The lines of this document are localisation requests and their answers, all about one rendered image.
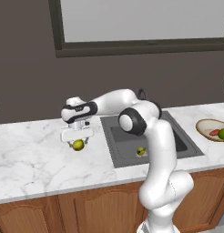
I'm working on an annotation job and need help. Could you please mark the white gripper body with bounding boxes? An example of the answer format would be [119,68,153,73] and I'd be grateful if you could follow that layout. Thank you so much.
[59,127,95,143]

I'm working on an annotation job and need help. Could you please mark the wooden cupboard door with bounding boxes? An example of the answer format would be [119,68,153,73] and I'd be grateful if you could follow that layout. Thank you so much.
[0,196,65,233]
[172,167,224,233]
[56,181,148,233]

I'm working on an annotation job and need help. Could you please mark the grey kitchen sink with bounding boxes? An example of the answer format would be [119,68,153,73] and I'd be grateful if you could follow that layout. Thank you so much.
[99,110,205,169]

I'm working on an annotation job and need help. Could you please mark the window with dark frame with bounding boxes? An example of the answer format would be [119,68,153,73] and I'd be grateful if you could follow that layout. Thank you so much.
[47,0,224,59]

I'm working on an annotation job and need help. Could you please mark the beige bowl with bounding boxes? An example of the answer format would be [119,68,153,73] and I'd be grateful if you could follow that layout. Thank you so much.
[195,118,224,144]

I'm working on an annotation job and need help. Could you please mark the yellow-green round fruit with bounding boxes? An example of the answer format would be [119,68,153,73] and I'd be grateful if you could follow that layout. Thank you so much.
[72,139,86,152]
[136,147,147,157]

